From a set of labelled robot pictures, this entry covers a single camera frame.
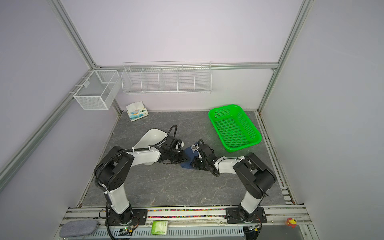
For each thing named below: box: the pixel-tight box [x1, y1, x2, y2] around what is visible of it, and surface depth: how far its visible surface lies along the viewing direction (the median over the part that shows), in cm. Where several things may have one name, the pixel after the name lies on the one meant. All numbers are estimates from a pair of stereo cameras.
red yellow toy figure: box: [285, 217, 298, 229], surface depth 69 cm
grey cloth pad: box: [59, 220, 99, 238], surface depth 70 cm
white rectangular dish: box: [127, 129, 168, 167], surface depth 98 cm
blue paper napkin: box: [180, 143, 199, 169], surface depth 93 cm
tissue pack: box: [125, 101, 149, 122], surface depth 116 cm
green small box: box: [151, 220, 169, 236], surface depth 71 cm
